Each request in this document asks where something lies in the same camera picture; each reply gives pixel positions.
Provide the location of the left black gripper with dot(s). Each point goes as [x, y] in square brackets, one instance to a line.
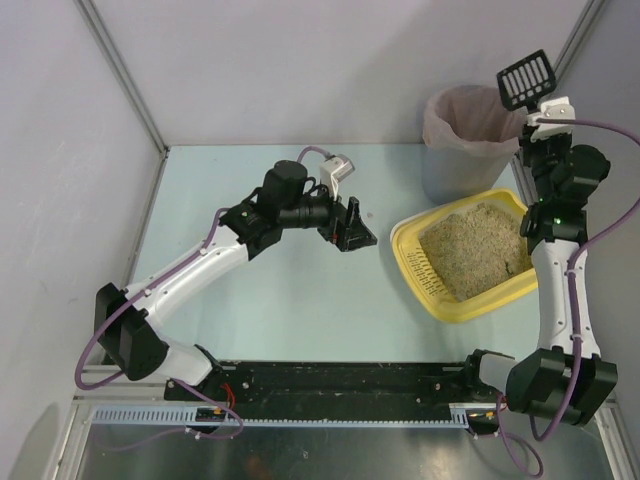
[338, 222]

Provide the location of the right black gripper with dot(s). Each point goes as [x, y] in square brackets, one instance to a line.
[542, 145]

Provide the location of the black litter scoop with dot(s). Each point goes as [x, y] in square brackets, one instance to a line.
[524, 83]

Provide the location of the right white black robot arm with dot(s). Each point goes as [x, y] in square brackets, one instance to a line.
[565, 379]

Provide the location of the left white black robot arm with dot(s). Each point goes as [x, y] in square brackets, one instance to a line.
[128, 321]

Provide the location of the yellow litter box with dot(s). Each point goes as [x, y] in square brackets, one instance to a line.
[426, 284]

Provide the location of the beige cat litter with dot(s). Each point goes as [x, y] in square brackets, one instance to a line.
[475, 251]

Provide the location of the pink bin liner bag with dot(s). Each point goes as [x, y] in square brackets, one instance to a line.
[472, 120]

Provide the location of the grey trash bin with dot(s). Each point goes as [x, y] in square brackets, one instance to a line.
[449, 175]

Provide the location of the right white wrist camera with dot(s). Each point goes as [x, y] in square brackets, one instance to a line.
[553, 117]

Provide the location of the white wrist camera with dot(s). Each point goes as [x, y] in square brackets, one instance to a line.
[553, 117]
[332, 171]

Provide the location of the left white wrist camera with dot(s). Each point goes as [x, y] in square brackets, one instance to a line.
[332, 171]

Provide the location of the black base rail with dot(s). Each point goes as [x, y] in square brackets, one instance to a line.
[324, 392]

